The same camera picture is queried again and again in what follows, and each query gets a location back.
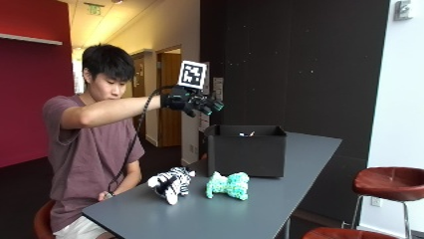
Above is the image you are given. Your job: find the wooden door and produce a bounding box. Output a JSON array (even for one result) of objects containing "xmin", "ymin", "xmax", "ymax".
[{"xmin": 156, "ymin": 53, "xmax": 183, "ymax": 148}]

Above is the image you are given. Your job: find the white marker cube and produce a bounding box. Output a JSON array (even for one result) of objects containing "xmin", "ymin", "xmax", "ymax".
[{"xmin": 178, "ymin": 60, "xmax": 208, "ymax": 91}]

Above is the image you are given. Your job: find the black fabric box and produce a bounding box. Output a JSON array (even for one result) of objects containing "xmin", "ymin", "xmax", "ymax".
[{"xmin": 203, "ymin": 124, "xmax": 287, "ymax": 178}]

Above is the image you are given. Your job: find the zebra soft toy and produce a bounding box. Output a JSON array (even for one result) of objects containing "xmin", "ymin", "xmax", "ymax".
[{"xmin": 147, "ymin": 166, "xmax": 198, "ymax": 206}]

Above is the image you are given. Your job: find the green fluffy soft toy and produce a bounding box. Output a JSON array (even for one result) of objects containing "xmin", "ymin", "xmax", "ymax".
[{"xmin": 206, "ymin": 170, "xmax": 250, "ymax": 201}]

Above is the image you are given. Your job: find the the person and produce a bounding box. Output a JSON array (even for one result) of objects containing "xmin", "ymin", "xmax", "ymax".
[{"xmin": 41, "ymin": 43, "xmax": 163, "ymax": 239}]

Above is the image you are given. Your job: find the green exit sign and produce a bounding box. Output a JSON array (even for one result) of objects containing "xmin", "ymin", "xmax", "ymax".
[{"xmin": 83, "ymin": 2, "xmax": 106, "ymax": 16}]

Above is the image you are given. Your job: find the red bar stool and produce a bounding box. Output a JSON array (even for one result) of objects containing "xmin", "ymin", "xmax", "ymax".
[
  {"xmin": 300, "ymin": 227, "xmax": 401, "ymax": 239},
  {"xmin": 349, "ymin": 166, "xmax": 424, "ymax": 239}
]

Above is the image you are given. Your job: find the red chair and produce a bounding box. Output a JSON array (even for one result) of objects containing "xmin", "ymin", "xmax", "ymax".
[{"xmin": 33, "ymin": 199, "xmax": 58, "ymax": 239}]

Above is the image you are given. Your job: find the black glove cable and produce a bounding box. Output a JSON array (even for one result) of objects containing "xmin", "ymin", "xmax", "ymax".
[{"xmin": 107, "ymin": 85, "xmax": 178, "ymax": 193}]

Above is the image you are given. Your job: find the white wall shelf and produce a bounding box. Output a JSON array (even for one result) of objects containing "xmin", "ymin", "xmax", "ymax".
[{"xmin": 0, "ymin": 32, "xmax": 63, "ymax": 47}]

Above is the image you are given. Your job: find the grey wall device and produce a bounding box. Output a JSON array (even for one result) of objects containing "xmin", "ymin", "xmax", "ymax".
[{"xmin": 393, "ymin": 0, "xmax": 413, "ymax": 22}]

